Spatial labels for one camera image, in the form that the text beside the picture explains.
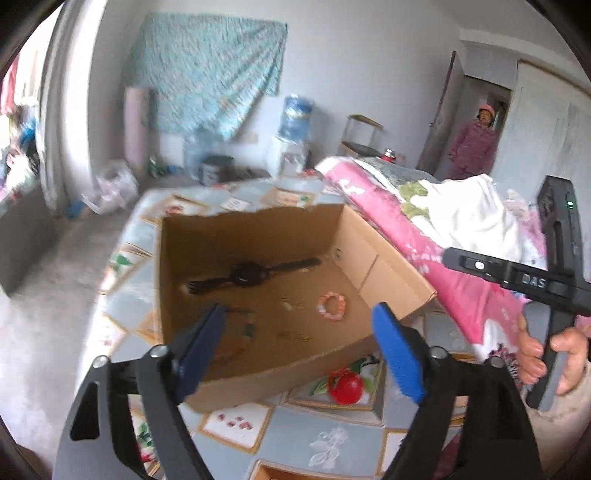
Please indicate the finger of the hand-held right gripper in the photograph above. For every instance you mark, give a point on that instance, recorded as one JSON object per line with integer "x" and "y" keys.
{"x": 466, "y": 263}

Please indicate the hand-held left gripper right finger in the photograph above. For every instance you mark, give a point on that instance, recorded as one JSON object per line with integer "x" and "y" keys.
{"x": 397, "y": 350}

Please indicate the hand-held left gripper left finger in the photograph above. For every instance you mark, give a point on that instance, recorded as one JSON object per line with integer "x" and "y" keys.
{"x": 203, "y": 350}

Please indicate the cardboard box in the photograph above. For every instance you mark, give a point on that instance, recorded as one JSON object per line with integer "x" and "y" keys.
{"x": 277, "y": 277}

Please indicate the person's right forearm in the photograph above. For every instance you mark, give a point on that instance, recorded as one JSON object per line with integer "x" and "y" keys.
{"x": 568, "y": 429}

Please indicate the person's right hand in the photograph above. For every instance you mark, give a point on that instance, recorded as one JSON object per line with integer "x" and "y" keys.
{"x": 575, "y": 350}

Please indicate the white cloth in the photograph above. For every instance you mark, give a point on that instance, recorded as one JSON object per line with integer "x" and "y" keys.
{"x": 475, "y": 217}

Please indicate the pink floral blanket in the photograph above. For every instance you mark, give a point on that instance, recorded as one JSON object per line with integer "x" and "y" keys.
{"x": 415, "y": 230}

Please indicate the black wristwatch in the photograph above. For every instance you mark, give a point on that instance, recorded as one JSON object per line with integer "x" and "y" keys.
{"x": 247, "y": 272}

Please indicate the fruit print tablecloth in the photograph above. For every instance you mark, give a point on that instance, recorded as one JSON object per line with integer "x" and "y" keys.
{"x": 323, "y": 415}

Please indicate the red lidded jar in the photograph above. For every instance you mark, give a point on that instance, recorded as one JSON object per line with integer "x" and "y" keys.
{"x": 390, "y": 155}

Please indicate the open door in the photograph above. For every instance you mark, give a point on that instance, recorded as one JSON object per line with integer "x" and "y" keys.
{"x": 438, "y": 115}

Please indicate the glass shelf rack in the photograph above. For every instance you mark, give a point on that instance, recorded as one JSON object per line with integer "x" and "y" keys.
{"x": 364, "y": 121}

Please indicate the grey pot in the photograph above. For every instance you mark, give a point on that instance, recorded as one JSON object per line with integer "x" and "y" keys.
{"x": 216, "y": 171}

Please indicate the clear plastic bag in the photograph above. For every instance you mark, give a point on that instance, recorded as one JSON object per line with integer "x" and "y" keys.
{"x": 113, "y": 184}

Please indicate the clear large bottle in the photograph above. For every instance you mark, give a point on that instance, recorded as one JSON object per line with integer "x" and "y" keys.
{"x": 198, "y": 147}

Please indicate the white water dispenser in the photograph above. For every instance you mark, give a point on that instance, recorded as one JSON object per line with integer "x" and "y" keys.
{"x": 286, "y": 157}

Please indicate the blue water bottle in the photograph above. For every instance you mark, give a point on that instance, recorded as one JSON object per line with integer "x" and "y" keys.
{"x": 298, "y": 117}

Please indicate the pile of plastic bags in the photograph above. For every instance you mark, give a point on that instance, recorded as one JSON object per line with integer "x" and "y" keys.
{"x": 18, "y": 157}

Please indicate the teal floral cloth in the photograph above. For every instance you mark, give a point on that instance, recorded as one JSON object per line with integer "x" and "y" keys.
{"x": 207, "y": 69}

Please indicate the hanging clothes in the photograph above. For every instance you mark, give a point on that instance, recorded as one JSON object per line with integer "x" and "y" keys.
{"x": 14, "y": 87}

